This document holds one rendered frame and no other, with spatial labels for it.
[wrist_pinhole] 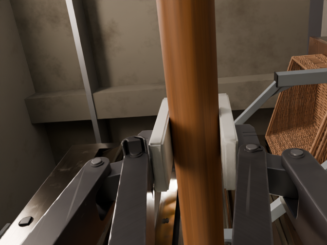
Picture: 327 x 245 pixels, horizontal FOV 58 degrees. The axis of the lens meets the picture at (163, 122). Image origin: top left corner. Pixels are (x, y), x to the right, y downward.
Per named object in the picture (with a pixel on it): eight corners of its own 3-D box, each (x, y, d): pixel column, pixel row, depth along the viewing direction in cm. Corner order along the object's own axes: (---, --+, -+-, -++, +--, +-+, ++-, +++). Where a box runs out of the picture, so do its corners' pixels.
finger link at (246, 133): (241, 172, 13) (315, 170, 12) (231, 124, 17) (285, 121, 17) (242, 200, 13) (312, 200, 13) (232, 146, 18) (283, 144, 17)
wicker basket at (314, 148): (361, 199, 122) (290, 201, 126) (313, 135, 172) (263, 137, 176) (384, 87, 101) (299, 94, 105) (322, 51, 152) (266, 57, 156)
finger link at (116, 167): (149, 202, 14) (89, 204, 14) (161, 150, 19) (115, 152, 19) (145, 176, 13) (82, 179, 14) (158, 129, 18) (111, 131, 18)
